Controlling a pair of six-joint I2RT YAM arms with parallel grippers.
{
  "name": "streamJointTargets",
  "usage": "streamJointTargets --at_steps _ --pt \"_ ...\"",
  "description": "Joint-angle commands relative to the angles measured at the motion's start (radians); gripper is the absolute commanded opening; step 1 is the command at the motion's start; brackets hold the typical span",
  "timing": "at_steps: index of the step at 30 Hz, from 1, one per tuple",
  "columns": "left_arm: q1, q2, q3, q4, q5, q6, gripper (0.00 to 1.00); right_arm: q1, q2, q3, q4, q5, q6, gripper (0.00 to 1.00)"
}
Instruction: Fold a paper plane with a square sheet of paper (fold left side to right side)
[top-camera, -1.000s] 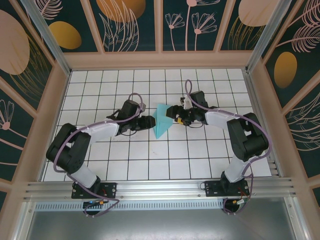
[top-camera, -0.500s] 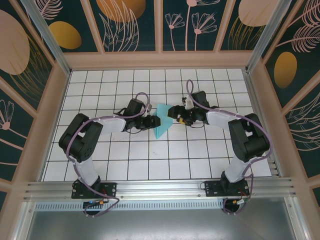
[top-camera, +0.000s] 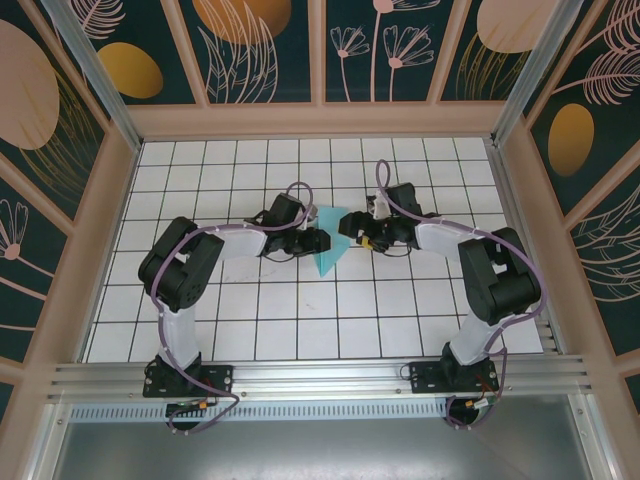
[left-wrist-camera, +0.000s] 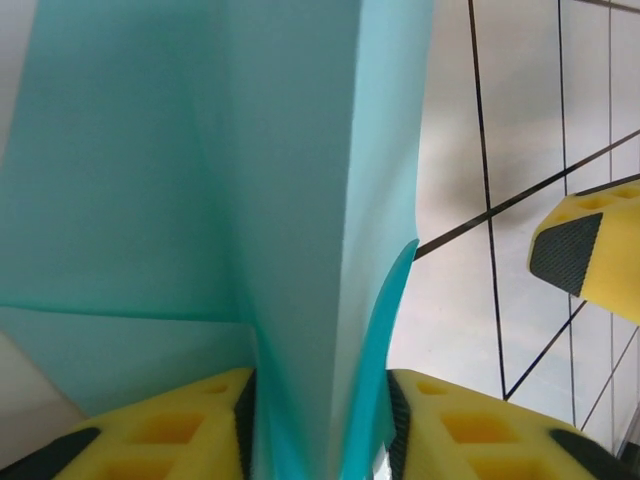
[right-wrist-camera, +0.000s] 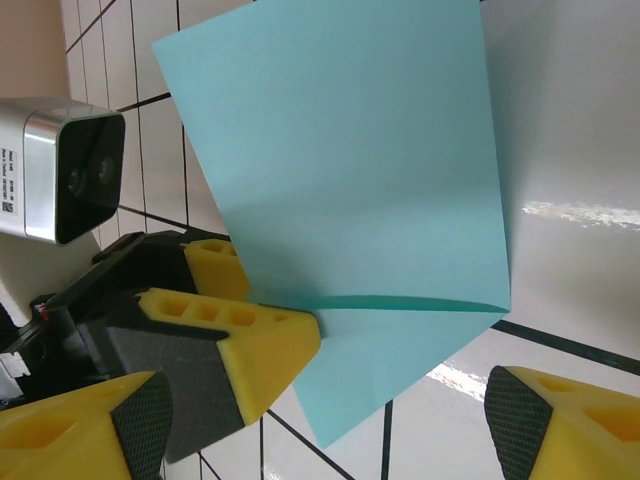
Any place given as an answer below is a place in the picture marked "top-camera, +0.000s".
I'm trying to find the light blue cloth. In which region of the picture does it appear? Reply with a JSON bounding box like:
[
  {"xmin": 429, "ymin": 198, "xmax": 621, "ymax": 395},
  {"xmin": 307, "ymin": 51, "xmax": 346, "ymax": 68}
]
[{"xmin": 310, "ymin": 204, "xmax": 351, "ymax": 279}]

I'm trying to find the grey metal panel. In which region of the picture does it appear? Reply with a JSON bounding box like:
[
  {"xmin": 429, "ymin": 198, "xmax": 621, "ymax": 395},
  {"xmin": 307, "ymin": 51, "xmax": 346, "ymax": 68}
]
[{"xmin": 47, "ymin": 418, "xmax": 609, "ymax": 480}]

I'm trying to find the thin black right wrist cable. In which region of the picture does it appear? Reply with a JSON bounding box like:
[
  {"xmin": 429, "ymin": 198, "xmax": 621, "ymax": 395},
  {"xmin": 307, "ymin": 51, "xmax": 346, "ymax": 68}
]
[{"xmin": 377, "ymin": 242, "xmax": 416, "ymax": 259}]

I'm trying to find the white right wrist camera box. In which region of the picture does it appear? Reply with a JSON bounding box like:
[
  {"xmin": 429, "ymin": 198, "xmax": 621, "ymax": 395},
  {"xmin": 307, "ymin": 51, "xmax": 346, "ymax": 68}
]
[{"xmin": 367, "ymin": 194, "xmax": 390, "ymax": 221}]

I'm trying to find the aluminium side rail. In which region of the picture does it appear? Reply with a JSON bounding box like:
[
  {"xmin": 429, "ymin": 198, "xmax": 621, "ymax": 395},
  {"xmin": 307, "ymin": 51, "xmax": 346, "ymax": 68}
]
[{"xmin": 487, "ymin": 139, "xmax": 559, "ymax": 354}]

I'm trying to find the long aluminium mounting rail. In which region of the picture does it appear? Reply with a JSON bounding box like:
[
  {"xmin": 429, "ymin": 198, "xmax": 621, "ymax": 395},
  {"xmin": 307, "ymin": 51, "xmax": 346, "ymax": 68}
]
[{"xmin": 47, "ymin": 353, "xmax": 596, "ymax": 404}]

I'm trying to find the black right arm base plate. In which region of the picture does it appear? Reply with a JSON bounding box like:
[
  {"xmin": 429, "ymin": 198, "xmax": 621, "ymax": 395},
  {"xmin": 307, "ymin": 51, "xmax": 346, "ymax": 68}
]
[{"xmin": 408, "ymin": 360, "xmax": 500, "ymax": 396}]

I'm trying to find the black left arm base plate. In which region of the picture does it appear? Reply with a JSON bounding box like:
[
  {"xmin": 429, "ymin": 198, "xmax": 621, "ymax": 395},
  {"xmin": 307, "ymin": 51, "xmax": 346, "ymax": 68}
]
[{"xmin": 143, "ymin": 363, "xmax": 235, "ymax": 399}]

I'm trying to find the grey slotted cable duct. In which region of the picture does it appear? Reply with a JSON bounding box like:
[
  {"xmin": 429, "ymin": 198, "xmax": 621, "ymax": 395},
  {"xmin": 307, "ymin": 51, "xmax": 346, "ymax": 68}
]
[{"xmin": 69, "ymin": 399, "xmax": 451, "ymax": 422}]

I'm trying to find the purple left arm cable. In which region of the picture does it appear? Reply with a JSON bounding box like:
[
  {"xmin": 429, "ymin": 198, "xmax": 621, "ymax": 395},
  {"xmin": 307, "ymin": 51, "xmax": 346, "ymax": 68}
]
[{"xmin": 154, "ymin": 180, "xmax": 316, "ymax": 436}]

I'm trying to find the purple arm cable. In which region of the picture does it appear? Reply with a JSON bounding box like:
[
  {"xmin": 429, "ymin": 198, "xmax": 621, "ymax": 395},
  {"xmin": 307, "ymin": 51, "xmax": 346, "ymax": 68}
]
[
  {"xmin": 375, "ymin": 159, "xmax": 547, "ymax": 431},
  {"xmin": 154, "ymin": 180, "xmax": 316, "ymax": 436}
]

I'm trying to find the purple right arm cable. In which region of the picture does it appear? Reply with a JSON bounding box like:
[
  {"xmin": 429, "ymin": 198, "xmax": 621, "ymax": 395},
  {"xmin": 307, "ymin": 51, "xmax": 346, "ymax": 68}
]
[{"xmin": 375, "ymin": 159, "xmax": 547, "ymax": 431}]

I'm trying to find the aluminium frame post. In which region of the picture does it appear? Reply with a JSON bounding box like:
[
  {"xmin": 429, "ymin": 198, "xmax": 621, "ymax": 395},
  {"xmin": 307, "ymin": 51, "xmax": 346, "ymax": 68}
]
[
  {"xmin": 39, "ymin": 0, "xmax": 144, "ymax": 151},
  {"xmin": 490, "ymin": 0, "xmax": 586, "ymax": 146}
]

